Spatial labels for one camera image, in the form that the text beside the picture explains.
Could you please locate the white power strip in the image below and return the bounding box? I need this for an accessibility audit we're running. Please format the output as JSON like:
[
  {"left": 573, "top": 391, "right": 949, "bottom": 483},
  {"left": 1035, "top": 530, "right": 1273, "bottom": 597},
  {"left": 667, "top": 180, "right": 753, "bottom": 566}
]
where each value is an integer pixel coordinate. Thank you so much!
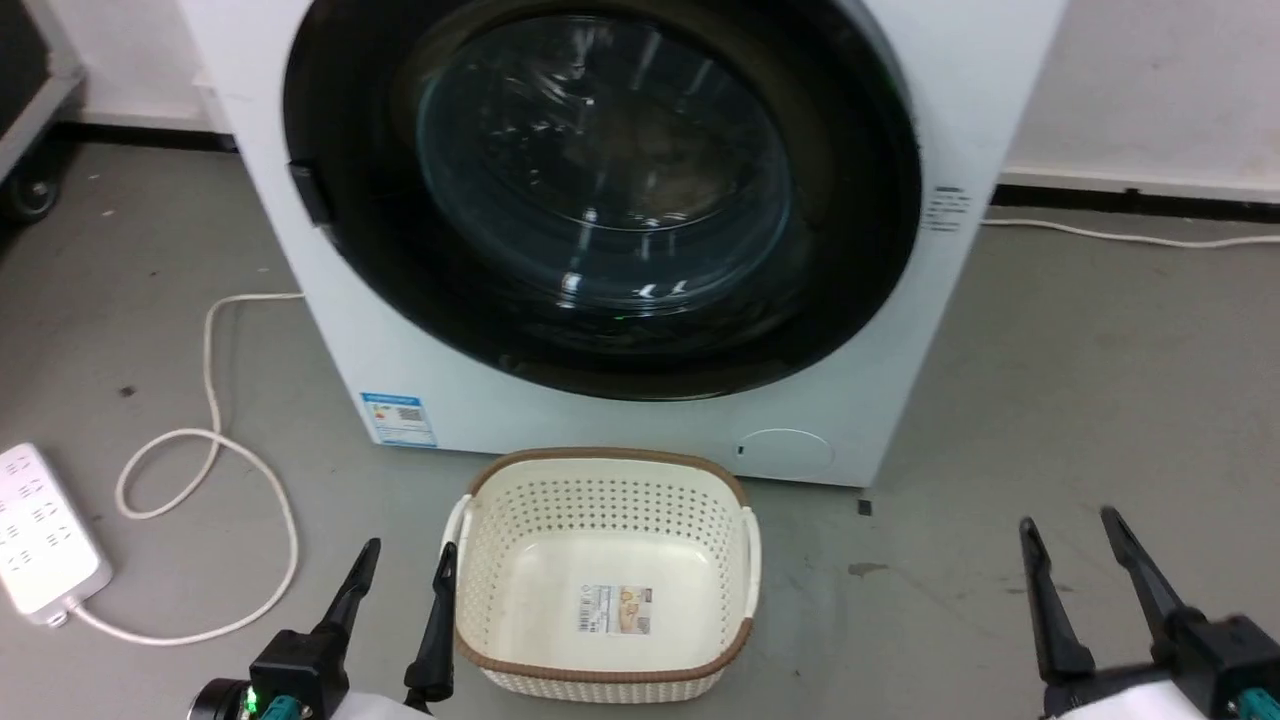
[{"left": 0, "top": 443, "right": 113, "bottom": 628}]

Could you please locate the thin white floor cable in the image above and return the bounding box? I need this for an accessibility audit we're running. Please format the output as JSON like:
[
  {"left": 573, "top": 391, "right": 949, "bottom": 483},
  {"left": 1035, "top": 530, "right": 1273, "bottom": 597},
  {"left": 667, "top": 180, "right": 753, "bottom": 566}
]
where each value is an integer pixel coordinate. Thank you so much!
[{"left": 980, "top": 217, "right": 1280, "bottom": 248}]

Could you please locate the product sticker inside basket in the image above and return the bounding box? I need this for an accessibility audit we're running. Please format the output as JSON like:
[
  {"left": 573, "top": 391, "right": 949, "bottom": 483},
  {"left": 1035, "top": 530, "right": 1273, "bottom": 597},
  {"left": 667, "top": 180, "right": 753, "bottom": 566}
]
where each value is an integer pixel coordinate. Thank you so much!
[{"left": 577, "top": 585, "right": 654, "bottom": 637}]

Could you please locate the small printed text label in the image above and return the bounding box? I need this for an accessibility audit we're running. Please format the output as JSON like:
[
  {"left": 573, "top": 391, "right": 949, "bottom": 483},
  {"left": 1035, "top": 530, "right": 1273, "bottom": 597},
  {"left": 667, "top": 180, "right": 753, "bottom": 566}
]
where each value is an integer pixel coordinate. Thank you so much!
[{"left": 925, "top": 185, "right": 973, "bottom": 234}]

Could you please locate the round black glass washer door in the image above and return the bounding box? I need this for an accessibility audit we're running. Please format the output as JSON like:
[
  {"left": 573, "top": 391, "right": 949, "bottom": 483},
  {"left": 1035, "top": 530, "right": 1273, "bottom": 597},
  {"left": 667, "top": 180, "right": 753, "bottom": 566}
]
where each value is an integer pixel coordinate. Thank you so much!
[{"left": 282, "top": 0, "right": 923, "bottom": 403}]

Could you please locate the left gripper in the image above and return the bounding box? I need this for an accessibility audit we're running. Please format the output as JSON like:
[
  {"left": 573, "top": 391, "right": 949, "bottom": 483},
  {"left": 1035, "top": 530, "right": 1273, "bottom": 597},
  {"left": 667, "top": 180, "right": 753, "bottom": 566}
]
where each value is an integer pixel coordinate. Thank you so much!
[{"left": 188, "top": 538, "right": 459, "bottom": 720}]

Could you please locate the grey metal cart frame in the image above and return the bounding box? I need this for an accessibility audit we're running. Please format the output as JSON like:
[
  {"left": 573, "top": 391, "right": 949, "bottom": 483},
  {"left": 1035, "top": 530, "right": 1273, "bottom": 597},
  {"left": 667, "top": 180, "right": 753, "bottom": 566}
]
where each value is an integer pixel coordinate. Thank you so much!
[{"left": 0, "top": 0, "right": 87, "bottom": 183}]

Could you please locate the white front-load washing machine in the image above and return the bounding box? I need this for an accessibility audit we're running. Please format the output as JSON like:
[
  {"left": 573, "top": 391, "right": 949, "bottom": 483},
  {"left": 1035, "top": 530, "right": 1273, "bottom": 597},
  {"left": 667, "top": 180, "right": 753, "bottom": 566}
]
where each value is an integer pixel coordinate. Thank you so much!
[{"left": 178, "top": 0, "right": 1069, "bottom": 489}]

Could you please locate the cream perforated laundry basket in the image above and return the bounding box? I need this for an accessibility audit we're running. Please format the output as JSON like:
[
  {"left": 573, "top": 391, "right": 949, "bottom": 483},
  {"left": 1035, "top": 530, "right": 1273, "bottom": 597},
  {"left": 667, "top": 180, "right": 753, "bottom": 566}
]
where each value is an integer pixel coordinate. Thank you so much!
[{"left": 442, "top": 447, "right": 763, "bottom": 704}]

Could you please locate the blue energy label sticker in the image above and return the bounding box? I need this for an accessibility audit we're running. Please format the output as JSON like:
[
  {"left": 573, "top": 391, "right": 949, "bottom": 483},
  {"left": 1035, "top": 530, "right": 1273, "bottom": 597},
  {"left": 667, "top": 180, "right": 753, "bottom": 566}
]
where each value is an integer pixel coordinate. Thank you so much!
[{"left": 360, "top": 392, "right": 439, "bottom": 448}]

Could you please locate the round white filter cover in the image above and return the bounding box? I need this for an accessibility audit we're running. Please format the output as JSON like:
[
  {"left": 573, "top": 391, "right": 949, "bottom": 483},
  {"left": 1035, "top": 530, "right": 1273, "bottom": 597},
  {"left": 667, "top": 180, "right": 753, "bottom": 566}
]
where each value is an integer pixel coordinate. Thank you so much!
[{"left": 738, "top": 428, "right": 836, "bottom": 476}]

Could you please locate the black washer door handle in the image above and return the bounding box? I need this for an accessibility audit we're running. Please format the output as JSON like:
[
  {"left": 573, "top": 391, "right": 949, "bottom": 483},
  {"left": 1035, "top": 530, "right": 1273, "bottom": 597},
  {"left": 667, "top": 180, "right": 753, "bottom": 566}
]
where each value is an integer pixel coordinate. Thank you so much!
[{"left": 288, "top": 160, "right": 333, "bottom": 227}]

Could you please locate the black cart caster wheel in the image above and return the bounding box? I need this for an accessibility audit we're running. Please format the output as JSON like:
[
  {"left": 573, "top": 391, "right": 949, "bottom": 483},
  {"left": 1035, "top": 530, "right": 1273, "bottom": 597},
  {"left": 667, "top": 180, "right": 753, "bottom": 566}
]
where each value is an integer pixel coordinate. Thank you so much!
[{"left": 3, "top": 174, "right": 60, "bottom": 224}]

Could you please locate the white power strip cable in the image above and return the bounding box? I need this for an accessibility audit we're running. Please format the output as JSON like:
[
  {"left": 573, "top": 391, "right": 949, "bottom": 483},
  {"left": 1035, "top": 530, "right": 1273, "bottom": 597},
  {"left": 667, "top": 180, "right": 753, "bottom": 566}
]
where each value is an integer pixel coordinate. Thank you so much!
[{"left": 55, "top": 291, "right": 306, "bottom": 646}]

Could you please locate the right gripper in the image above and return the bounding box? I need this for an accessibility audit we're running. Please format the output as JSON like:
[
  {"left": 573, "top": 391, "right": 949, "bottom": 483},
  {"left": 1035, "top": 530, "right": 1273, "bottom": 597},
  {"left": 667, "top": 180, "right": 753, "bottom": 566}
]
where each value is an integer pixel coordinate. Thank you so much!
[{"left": 1019, "top": 506, "right": 1280, "bottom": 720}]

